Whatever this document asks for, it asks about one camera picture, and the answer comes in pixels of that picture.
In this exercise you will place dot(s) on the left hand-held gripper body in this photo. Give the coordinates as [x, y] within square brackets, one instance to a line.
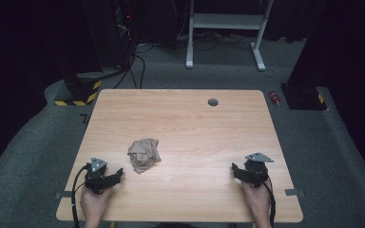
[95, 177]

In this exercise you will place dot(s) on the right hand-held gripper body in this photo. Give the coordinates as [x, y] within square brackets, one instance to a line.
[256, 171]

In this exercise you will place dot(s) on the beige cloth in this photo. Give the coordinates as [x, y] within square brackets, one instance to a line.
[144, 155]

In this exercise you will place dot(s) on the person's left hand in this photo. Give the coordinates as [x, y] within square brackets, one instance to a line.
[95, 204]

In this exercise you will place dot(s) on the person's right hand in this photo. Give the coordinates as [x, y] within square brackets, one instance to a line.
[258, 201]

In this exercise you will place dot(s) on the grey tape strip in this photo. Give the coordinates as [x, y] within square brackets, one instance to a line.
[294, 192]
[65, 194]

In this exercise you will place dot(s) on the black tape floor mark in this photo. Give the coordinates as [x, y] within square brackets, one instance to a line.
[85, 118]

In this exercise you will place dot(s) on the grey round table grommet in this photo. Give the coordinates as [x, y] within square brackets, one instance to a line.
[213, 102]

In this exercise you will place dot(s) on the red can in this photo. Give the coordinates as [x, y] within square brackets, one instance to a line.
[274, 98]

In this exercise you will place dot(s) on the black yellow striped stand base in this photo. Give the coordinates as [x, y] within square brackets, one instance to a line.
[79, 91]

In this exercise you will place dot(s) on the black stand base yellow mark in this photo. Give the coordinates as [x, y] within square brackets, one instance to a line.
[304, 98]

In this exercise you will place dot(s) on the white metal stand frame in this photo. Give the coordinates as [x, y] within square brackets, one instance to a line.
[225, 21]

